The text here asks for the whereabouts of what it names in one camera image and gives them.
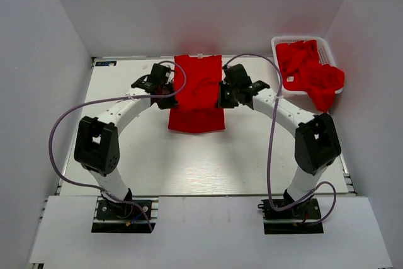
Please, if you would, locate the red t shirt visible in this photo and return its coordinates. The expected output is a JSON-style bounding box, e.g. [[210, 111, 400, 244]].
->
[[168, 55, 225, 134]]

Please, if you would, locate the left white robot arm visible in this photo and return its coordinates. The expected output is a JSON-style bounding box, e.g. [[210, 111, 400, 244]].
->
[[74, 64, 178, 218]]

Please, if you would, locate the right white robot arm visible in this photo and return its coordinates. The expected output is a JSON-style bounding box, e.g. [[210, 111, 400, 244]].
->
[[217, 64, 341, 218]]

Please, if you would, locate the red shirts pile in basket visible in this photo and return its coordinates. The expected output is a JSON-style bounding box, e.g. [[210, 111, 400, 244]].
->
[[275, 40, 344, 112]]

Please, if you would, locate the blue table label sticker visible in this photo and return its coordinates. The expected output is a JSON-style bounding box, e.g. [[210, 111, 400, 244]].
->
[[95, 61, 117, 67]]

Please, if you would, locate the white plastic basket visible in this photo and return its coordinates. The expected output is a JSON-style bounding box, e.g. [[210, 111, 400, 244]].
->
[[271, 36, 343, 95]]

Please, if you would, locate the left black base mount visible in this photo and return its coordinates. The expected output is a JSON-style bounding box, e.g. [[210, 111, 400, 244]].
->
[[91, 197, 159, 234]]

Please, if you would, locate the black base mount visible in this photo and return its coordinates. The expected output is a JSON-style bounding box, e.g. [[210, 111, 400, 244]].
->
[[91, 197, 159, 234], [258, 198, 324, 235]]

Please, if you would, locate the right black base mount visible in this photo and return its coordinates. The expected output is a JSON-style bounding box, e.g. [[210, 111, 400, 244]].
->
[[258, 198, 324, 235]]

